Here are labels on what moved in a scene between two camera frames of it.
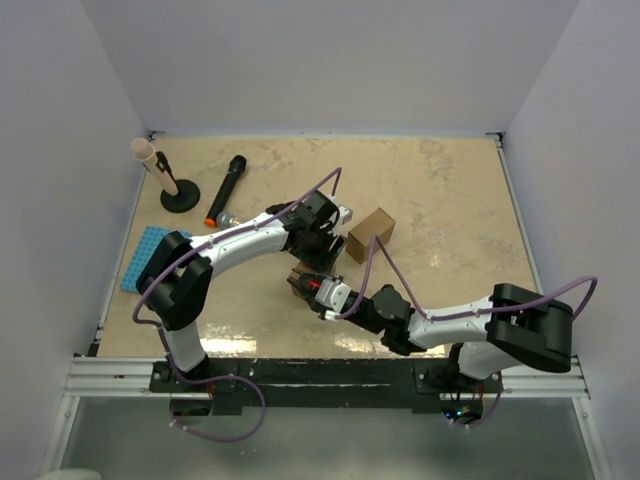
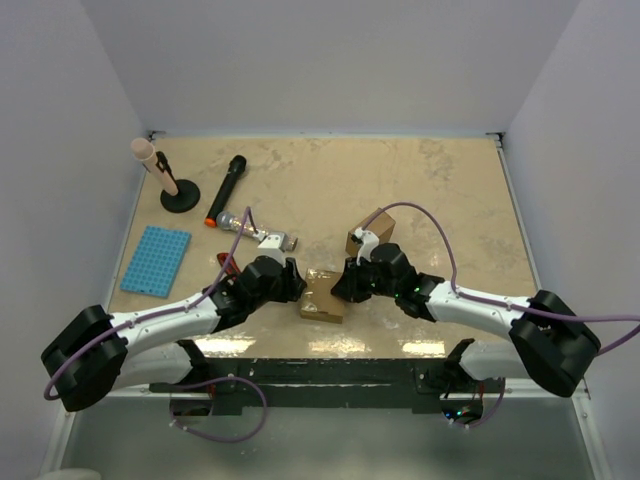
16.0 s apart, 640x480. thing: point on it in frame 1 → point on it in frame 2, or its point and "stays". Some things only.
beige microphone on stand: x=144 y=151 stays
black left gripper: x=324 y=261 → x=293 y=284
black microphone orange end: x=236 y=166 stays
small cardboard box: x=359 y=238 stays
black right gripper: x=309 y=296 → x=348 y=288
